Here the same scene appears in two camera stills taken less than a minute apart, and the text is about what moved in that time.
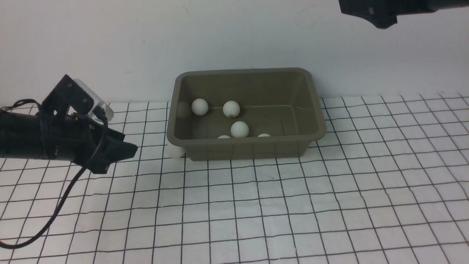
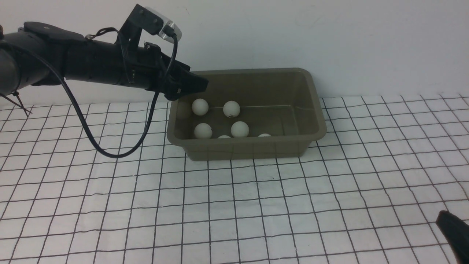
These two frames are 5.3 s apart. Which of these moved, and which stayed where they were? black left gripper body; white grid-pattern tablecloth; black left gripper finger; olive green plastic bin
Moved: black left gripper finger; black left gripper body
Stayed: white grid-pattern tablecloth; olive green plastic bin
